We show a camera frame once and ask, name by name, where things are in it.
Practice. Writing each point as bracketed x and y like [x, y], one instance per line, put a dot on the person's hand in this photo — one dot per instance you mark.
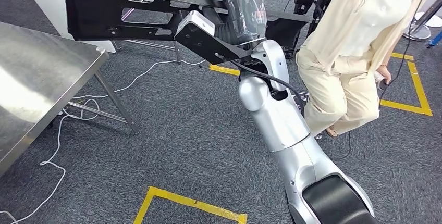
[384, 74]

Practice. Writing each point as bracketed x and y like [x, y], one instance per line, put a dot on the black plastic license plate frame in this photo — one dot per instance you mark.
[93, 12]

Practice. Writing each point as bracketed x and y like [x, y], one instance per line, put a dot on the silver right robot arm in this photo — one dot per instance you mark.
[279, 122]

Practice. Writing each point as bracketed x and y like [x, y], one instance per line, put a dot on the yellow floor tape square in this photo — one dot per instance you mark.
[193, 204]
[419, 88]

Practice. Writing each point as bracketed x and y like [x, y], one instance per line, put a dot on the person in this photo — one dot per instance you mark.
[345, 43]

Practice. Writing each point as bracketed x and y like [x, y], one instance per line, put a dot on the metal round stand base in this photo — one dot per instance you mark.
[416, 32]

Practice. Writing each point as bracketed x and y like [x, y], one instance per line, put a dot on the white partition panel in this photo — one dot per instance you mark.
[41, 1]

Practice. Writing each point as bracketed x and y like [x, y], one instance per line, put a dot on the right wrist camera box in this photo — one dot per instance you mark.
[200, 39]

